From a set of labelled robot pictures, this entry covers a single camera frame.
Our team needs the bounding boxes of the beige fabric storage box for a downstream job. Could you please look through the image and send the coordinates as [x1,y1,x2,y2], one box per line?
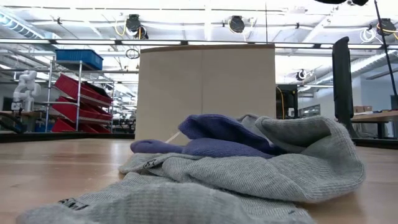
[134,43,277,146]

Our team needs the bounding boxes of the blue sock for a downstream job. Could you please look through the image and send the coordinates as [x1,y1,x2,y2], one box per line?
[129,138,276,160]
[178,113,287,156]

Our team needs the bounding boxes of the grey ribbed sock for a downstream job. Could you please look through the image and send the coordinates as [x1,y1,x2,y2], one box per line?
[15,172,318,224]
[118,113,367,203]

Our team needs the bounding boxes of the black equipment cabinet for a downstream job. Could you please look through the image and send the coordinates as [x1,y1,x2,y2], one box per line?
[275,83,300,121]

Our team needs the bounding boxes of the red plastic bin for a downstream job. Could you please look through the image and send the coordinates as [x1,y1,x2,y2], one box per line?
[51,95,113,123]
[50,117,112,134]
[54,73,114,105]

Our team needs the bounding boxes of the metal shelf rack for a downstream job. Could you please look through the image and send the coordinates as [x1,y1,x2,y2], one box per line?
[44,58,139,134]

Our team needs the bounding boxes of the long ceiling light strip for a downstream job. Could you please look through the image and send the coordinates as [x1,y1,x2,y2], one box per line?
[0,37,398,50]

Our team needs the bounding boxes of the blue plastic bin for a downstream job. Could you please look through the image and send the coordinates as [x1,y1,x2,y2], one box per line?
[55,49,104,71]

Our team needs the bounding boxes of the black monitor on stand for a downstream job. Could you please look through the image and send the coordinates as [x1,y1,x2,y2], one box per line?
[331,36,361,139]

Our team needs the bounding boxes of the wooden workbench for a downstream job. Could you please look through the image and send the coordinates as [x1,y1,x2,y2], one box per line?
[334,110,398,139]

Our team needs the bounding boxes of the hanging black cable ring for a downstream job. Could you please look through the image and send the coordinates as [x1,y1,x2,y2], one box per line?
[125,48,141,60]

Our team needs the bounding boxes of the thick black hose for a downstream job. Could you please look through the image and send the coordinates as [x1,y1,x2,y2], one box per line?
[0,111,27,134]

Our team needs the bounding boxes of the long thin black cable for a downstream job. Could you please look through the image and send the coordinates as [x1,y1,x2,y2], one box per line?
[374,0,398,96]

